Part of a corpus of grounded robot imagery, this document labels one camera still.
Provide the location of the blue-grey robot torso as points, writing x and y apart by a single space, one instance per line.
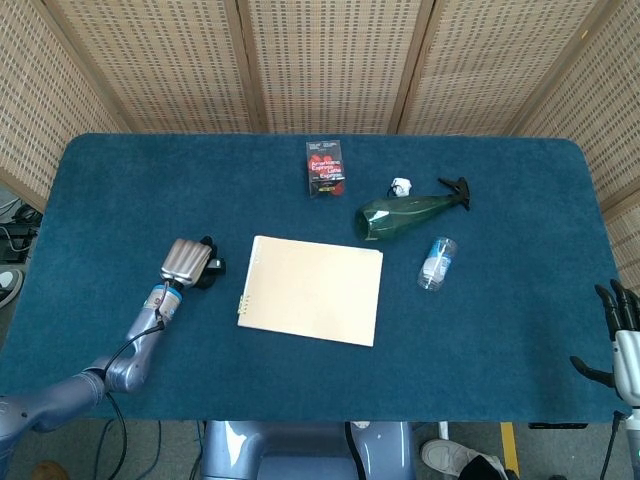
305 450

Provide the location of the yellow floor tape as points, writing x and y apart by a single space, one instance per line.
510 447

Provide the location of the green spray bottle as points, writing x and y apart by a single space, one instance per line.
400 214

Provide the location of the beige notebook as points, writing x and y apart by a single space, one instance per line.
312 292

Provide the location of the black red coffee box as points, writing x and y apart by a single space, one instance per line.
327 169

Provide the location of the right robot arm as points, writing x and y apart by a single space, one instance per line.
634 440

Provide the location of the woven folding screen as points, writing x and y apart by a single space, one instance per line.
320 65

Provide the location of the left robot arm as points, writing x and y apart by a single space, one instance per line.
100 360

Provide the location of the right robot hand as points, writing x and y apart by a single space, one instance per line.
625 350

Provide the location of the clear plastic water bottle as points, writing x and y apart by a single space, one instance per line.
437 264

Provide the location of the black stapler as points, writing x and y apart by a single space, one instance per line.
218 265

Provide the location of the brown shoe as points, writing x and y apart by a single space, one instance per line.
47 471

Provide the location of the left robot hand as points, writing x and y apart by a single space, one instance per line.
187 260

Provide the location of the blue table cloth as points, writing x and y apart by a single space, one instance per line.
320 350

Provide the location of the black power strip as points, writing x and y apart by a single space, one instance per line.
558 425

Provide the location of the grey white sneaker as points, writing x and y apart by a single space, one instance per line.
10 282

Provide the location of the crumpled white paper ball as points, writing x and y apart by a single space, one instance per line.
401 186

